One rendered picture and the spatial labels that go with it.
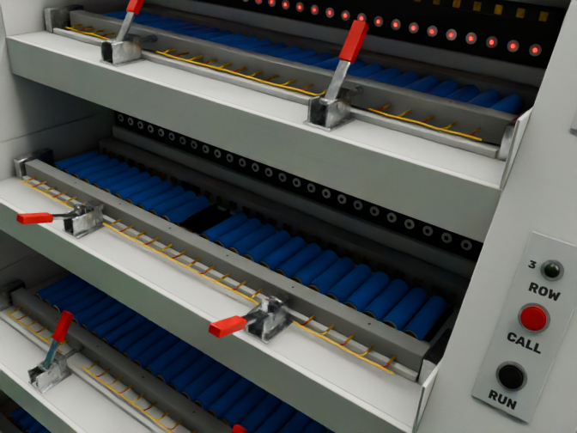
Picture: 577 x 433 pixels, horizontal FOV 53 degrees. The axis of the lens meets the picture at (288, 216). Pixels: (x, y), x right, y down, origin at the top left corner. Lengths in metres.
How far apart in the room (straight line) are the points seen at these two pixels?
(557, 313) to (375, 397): 0.16
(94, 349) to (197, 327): 0.23
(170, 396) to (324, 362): 0.24
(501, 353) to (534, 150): 0.14
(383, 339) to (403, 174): 0.14
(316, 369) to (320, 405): 0.03
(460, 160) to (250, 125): 0.18
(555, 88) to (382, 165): 0.13
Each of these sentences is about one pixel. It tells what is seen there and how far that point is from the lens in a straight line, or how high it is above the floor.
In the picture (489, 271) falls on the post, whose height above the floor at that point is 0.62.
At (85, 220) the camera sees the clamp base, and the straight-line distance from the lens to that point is 0.68.
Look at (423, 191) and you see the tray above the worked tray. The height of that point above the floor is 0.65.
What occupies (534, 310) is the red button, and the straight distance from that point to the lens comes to 0.42.
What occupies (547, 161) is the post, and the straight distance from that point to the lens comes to 0.42.
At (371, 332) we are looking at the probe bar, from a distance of 0.51.
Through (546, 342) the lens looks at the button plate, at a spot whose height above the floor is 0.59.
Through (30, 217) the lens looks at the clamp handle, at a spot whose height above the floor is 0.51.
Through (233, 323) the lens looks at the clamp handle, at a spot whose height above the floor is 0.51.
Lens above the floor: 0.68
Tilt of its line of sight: 10 degrees down
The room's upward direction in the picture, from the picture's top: 16 degrees clockwise
